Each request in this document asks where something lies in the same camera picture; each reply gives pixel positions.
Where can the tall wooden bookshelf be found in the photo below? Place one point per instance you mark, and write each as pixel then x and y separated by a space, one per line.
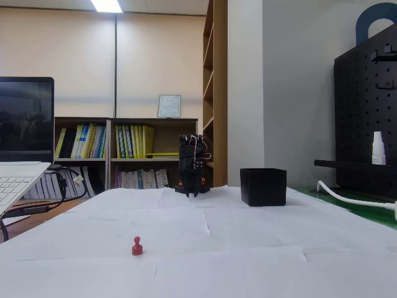
pixel 220 93

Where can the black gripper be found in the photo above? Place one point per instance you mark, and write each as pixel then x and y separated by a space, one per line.
pixel 190 169

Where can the white laptop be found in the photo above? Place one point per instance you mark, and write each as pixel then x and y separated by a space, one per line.
pixel 24 124

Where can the wide yellow binder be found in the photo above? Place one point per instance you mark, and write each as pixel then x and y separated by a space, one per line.
pixel 149 139

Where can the red pawn piece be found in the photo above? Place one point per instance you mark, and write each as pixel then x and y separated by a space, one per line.
pixel 136 250

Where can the blue arch shape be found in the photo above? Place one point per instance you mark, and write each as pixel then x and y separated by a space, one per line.
pixel 361 28

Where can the black pegboard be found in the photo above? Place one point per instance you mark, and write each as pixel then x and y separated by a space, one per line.
pixel 356 108

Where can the framed certificate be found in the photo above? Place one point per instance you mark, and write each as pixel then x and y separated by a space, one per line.
pixel 169 106

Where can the leaning yellow book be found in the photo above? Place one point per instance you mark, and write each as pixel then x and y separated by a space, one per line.
pixel 61 142

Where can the low wooden bookshelf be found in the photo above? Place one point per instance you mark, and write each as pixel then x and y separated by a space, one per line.
pixel 80 119
pixel 155 121

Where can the flat-lying yellow book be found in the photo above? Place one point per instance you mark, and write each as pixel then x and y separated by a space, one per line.
pixel 161 155

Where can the ceiling light panel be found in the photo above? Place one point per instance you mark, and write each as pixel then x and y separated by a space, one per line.
pixel 107 6

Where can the small white bottle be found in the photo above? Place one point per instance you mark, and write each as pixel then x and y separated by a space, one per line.
pixel 378 149

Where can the black square box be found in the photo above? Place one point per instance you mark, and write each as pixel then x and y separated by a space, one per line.
pixel 263 189

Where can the black book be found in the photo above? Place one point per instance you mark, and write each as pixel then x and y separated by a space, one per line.
pixel 68 146

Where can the small white connector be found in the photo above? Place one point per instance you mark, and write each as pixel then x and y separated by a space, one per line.
pixel 78 180

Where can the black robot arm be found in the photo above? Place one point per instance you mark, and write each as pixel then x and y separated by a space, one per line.
pixel 186 149

